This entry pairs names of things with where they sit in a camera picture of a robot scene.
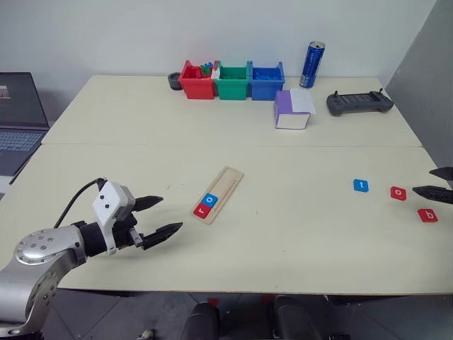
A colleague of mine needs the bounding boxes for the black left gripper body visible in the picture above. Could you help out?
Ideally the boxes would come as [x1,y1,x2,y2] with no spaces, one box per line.
[111,210,146,251]

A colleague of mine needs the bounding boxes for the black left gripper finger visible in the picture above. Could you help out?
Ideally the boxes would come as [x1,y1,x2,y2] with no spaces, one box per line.
[132,195,165,214]
[141,222,184,251]

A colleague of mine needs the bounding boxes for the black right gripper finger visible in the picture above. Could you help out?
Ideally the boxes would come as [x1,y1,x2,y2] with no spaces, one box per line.
[429,166,453,182]
[411,184,453,205]

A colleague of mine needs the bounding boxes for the red letter tile b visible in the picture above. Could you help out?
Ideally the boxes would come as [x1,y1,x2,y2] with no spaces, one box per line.
[416,208,440,224]

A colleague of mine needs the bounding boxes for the wooden letter tray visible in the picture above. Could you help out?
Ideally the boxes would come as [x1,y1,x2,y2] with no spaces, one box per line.
[193,165,246,225]

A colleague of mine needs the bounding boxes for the red letter tile r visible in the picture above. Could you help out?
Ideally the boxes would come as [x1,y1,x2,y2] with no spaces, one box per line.
[193,203,213,220]

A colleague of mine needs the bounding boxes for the blue letter tile o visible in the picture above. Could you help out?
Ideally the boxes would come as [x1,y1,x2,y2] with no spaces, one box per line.
[200,193,219,210]

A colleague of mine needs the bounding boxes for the dark grey handheld controller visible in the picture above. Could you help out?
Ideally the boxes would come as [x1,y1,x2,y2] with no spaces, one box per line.
[325,88,395,118]

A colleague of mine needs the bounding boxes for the black round holder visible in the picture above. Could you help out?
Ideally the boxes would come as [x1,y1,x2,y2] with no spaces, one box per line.
[167,72,185,91]

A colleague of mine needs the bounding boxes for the red plastic bin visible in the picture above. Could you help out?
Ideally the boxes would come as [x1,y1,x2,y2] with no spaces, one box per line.
[178,59,217,101]

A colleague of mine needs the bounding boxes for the green plastic bin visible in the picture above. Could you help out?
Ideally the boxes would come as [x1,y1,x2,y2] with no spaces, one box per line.
[213,60,251,101]

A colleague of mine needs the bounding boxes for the grey laptop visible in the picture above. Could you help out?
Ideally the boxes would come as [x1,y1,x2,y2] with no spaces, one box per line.
[0,72,51,179]

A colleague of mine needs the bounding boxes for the white paper sheet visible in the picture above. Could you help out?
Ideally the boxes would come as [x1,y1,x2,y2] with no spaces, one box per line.
[289,89,317,115]

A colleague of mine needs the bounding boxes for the blue plastic bin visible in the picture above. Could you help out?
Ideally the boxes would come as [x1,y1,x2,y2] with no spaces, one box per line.
[247,60,287,101]

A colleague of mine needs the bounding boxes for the purple and white box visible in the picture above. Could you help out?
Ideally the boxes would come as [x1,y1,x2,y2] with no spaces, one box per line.
[273,89,317,132]

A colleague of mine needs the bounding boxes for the blue drink can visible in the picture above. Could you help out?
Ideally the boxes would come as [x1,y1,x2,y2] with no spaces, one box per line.
[299,40,327,90]

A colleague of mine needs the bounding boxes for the blue toy bricks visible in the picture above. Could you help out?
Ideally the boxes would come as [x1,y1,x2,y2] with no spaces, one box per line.
[252,68,281,83]

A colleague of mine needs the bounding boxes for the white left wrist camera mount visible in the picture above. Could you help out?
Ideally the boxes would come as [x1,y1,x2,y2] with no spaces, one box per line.
[91,180,134,256]

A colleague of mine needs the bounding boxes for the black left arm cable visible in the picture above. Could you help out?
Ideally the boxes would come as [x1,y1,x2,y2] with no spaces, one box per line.
[52,178,108,230]

